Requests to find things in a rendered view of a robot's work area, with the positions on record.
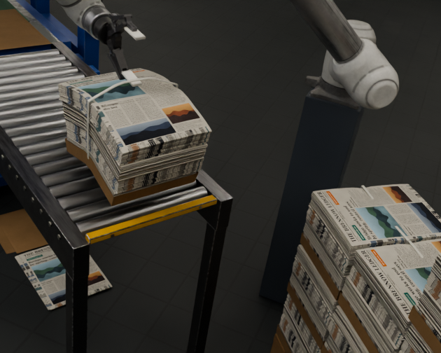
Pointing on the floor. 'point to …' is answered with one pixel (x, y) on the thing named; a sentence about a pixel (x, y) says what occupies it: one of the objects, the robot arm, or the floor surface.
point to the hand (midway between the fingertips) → (137, 59)
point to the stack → (364, 269)
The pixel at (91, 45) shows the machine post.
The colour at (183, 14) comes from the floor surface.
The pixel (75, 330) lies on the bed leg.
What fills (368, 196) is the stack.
